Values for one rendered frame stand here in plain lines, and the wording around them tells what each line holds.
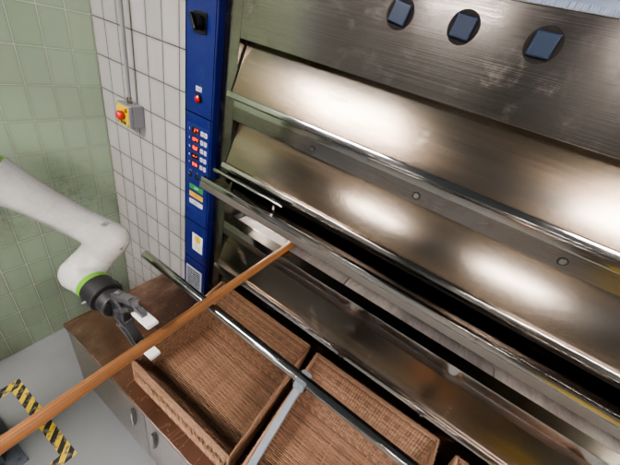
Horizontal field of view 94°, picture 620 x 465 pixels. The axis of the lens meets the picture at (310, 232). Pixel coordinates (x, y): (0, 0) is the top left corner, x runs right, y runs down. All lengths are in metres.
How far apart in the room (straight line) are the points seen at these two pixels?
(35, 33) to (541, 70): 1.77
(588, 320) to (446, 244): 0.36
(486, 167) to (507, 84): 0.18
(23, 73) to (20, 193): 0.89
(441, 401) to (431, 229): 0.65
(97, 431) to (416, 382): 1.66
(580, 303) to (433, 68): 0.68
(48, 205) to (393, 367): 1.21
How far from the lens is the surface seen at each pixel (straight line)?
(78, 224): 1.05
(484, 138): 0.86
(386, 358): 1.24
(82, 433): 2.19
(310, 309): 1.28
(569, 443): 1.29
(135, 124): 1.65
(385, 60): 0.89
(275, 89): 1.05
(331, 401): 0.90
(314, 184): 1.01
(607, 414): 0.99
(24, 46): 1.82
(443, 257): 0.93
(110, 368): 0.89
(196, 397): 1.51
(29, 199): 1.04
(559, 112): 0.84
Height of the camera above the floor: 1.94
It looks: 33 degrees down
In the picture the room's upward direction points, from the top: 16 degrees clockwise
